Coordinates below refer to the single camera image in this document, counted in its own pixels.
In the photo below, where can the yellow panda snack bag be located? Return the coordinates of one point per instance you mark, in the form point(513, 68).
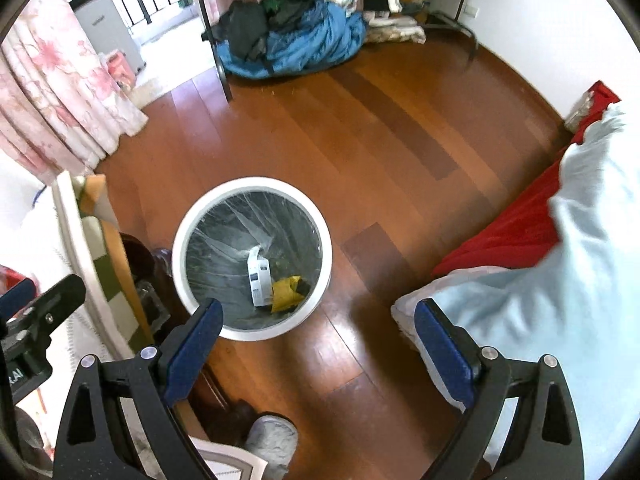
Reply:
point(288, 293)

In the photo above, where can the red bed sheet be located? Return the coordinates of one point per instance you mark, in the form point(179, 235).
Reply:
point(519, 237)

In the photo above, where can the light blue blanket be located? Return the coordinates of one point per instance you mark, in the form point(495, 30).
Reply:
point(580, 303)

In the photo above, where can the pink floral curtain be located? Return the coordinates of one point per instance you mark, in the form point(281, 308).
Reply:
point(60, 108)

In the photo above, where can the grey slipper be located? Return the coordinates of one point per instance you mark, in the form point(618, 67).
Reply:
point(273, 438)

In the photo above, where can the blue clothes pile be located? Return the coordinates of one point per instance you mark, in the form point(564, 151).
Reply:
point(285, 38)

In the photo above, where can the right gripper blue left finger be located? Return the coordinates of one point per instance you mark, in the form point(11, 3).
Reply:
point(186, 349)

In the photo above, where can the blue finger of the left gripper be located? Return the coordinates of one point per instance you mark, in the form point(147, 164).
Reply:
point(16, 298)
point(54, 305)

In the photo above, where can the black clothes rack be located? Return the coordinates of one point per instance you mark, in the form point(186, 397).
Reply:
point(387, 21)

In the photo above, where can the white diamond pattern tablecloth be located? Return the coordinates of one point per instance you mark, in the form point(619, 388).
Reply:
point(80, 235)

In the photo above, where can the light blue long box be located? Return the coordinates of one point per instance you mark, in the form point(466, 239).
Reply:
point(259, 275)

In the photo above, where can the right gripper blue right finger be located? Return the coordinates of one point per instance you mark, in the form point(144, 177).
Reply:
point(451, 349)

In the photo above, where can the white round trash bin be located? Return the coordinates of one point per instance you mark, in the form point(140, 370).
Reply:
point(262, 249)

